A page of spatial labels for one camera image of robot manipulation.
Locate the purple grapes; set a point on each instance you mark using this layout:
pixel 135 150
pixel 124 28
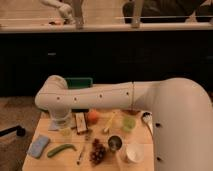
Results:
pixel 98 152

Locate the brown snack bar package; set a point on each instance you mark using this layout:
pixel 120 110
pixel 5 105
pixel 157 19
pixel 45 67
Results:
pixel 80 123

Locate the green plastic tray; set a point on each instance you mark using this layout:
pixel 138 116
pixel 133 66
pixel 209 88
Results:
pixel 79 82

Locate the blue sponge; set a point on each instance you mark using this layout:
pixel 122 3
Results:
pixel 38 145

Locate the black chair leg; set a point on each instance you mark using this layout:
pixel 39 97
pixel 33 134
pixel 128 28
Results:
pixel 20 131

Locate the white cup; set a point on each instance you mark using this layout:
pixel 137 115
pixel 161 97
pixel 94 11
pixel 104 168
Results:
pixel 134 152

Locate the metal spoon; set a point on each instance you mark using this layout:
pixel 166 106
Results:
pixel 81 155

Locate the grey cloth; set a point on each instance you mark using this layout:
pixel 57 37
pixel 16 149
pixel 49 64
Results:
pixel 54 127

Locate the yellow banana piece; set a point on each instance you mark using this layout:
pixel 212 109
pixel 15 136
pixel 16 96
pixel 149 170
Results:
pixel 109 123

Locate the orange fruit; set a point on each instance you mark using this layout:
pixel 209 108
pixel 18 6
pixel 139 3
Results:
pixel 93 116

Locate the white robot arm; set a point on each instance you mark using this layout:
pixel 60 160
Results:
pixel 182 115

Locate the green cup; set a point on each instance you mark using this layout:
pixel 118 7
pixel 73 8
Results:
pixel 128 124

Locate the purple bowl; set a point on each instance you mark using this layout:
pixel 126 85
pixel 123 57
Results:
pixel 131 112

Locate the metal cup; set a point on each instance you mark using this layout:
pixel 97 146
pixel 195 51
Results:
pixel 114 143

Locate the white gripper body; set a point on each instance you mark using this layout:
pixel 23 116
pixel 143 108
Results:
pixel 61 118

